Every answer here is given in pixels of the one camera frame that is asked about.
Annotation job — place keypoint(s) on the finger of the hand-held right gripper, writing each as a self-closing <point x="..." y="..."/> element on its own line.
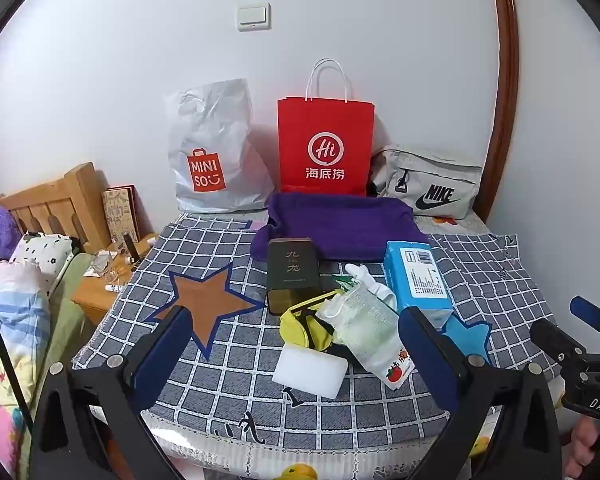
<point x="587" y="310"/>
<point x="557" y="345"/>

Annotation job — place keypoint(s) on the patterned notebook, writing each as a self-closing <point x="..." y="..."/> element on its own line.
<point x="121" y="212"/>

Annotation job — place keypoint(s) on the wooden door frame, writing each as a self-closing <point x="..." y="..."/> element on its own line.
<point x="505" y="85"/>

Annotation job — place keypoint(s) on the blue tissue box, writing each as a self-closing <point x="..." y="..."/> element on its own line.
<point x="415" y="275"/>

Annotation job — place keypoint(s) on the white plastic shopping bag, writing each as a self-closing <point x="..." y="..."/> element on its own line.
<point x="215" y="125"/>

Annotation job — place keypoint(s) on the small white printed packet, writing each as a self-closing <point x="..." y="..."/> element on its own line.
<point x="394" y="372"/>

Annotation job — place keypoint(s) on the white sponge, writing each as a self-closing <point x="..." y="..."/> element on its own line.
<point x="310" y="372"/>

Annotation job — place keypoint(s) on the red paper bag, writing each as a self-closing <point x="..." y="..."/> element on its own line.
<point x="325" y="125"/>

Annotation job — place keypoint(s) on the grey checkered blanket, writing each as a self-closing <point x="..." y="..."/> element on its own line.
<point x="230" y="340"/>

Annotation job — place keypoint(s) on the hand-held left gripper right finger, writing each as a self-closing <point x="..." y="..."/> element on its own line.
<point x="425" y="360"/>

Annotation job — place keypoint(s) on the clear glass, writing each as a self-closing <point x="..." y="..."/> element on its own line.
<point x="111" y="274"/>

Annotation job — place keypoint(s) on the grey waist bag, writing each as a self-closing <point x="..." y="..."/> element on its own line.
<point x="430" y="175"/>

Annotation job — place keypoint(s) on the dark green box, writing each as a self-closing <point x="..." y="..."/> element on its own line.
<point x="292" y="270"/>

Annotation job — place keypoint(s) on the wooden nightstand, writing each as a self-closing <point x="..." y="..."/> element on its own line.
<point x="100" y="302"/>

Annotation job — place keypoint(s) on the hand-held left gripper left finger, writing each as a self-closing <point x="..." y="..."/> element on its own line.
<point x="167" y="350"/>

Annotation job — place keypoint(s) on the yellow eye mask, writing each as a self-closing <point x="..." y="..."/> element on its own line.
<point x="295" y="325"/>

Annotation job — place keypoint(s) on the light green bed sheet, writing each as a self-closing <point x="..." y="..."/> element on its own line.
<point x="70" y="300"/>

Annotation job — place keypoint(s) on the pastel quilt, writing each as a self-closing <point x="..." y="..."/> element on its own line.
<point x="2" y="320"/>

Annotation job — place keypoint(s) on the white wall switch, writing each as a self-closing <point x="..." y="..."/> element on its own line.
<point x="253" y="17"/>

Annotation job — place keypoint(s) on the wooden headboard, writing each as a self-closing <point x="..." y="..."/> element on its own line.
<point x="65" y="200"/>

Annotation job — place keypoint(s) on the green sachet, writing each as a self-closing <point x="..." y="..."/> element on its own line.
<point x="348" y="286"/>

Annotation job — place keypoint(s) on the white lace fruit-print sheet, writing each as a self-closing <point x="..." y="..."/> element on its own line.
<point x="205" y="455"/>

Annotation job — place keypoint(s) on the clear plastic snack bag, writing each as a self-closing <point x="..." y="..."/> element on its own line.
<point x="367" y="332"/>

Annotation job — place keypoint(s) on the thin black rod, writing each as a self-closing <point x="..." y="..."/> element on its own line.
<point x="5" y="360"/>

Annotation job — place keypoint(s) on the purple towel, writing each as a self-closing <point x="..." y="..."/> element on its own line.
<point x="350" y="225"/>

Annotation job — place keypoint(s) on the white floral pillow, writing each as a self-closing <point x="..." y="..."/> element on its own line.
<point x="42" y="255"/>

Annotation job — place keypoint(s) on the person's right hand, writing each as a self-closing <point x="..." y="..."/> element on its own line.
<point x="585" y="450"/>

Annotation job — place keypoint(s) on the purple plush toy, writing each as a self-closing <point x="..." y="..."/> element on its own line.
<point x="0" y="230"/>

